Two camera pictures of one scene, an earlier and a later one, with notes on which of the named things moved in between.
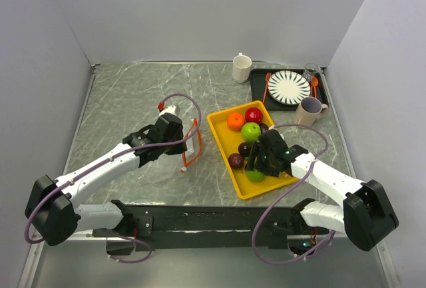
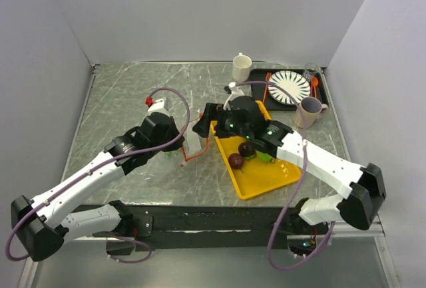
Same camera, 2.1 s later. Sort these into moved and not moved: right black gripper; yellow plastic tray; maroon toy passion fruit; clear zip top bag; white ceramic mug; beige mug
Moved: right black gripper; clear zip top bag
Not moved: maroon toy passion fruit; yellow plastic tray; white ceramic mug; beige mug
